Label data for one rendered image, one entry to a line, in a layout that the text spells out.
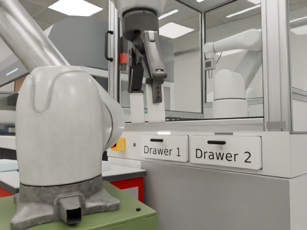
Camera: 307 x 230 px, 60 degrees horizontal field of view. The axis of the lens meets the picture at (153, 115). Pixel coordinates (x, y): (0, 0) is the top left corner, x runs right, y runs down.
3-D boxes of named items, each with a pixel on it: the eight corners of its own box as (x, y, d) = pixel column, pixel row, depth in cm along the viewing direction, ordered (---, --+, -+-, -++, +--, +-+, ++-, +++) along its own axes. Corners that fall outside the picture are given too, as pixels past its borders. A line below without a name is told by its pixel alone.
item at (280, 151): (290, 178, 82) (288, 131, 83) (107, 155, 157) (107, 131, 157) (355, 157, 147) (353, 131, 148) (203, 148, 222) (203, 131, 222)
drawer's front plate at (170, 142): (185, 161, 111) (185, 135, 111) (140, 157, 132) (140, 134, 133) (188, 161, 112) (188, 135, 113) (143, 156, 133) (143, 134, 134)
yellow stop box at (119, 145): (117, 151, 141) (117, 138, 141) (109, 150, 146) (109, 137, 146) (125, 150, 144) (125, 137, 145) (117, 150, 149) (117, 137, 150)
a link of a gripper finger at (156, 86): (158, 74, 47) (164, 70, 44) (160, 102, 47) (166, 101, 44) (150, 74, 46) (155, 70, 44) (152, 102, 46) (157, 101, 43)
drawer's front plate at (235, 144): (259, 169, 88) (258, 136, 89) (190, 162, 109) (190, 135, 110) (262, 169, 89) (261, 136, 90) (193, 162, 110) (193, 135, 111)
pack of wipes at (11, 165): (21, 169, 128) (22, 160, 129) (1, 172, 121) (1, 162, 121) (5, 167, 137) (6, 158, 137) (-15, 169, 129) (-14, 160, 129)
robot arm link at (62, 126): (-4, 187, 46) (-9, 60, 46) (49, 165, 64) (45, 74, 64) (87, 186, 44) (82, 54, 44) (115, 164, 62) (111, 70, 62)
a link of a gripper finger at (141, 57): (151, 49, 54) (152, 43, 53) (166, 85, 47) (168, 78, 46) (132, 49, 53) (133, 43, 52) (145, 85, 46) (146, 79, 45)
